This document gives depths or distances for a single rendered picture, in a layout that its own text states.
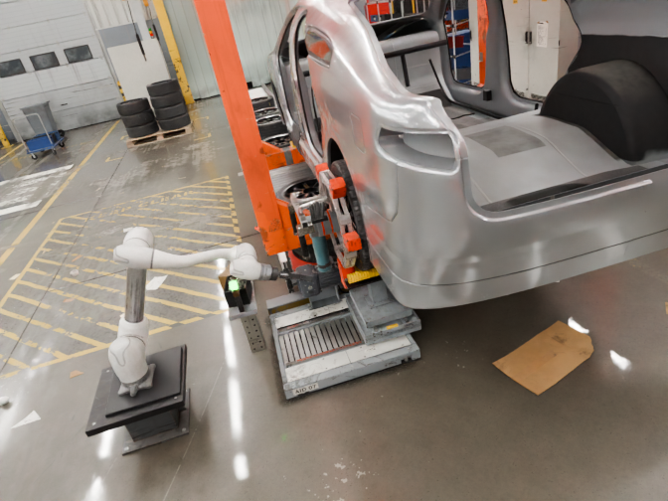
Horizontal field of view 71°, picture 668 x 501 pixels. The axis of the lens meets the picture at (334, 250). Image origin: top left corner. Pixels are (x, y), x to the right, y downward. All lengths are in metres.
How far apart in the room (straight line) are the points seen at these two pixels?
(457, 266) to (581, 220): 0.47
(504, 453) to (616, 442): 0.50
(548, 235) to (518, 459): 1.09
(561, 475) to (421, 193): 1.41
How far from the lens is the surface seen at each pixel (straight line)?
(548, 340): 3.05
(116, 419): 2.78
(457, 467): 2.43
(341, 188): 2.41
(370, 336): 2.88
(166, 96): 10.75
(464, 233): 1.74
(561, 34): 6.83
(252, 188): 3.03
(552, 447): 2.54
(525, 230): 1.82
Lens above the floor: 1.97
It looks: 28 degrees down
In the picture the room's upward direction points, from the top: 12 degrees counter-clockwise
